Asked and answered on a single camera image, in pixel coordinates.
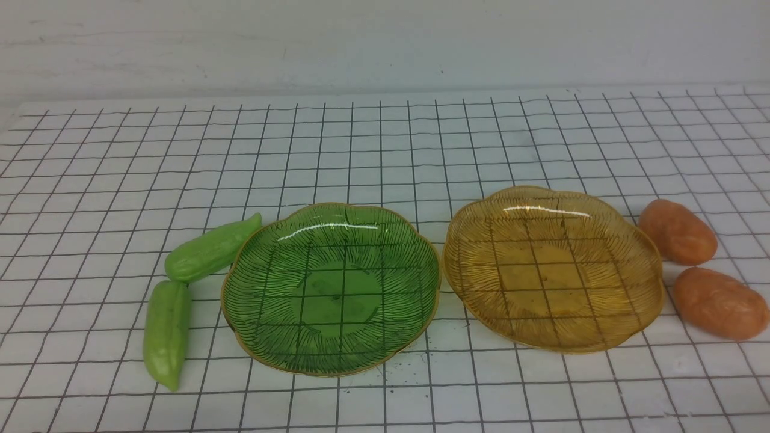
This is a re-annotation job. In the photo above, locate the green glass plate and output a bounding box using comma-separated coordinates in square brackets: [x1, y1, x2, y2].
[221, 203, 442, 376]

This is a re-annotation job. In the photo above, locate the orange potato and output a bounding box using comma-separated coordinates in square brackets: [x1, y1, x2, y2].
[638, 199, 718, 266]
[672, 268, 769, 342]

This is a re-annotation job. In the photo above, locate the amber glass plate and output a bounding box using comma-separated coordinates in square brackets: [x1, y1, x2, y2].
[442, 186, 666, 354]

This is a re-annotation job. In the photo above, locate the green gourd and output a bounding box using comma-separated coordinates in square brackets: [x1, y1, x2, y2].
[164, 213, 262, 283]
[143, 280, 192, 392]

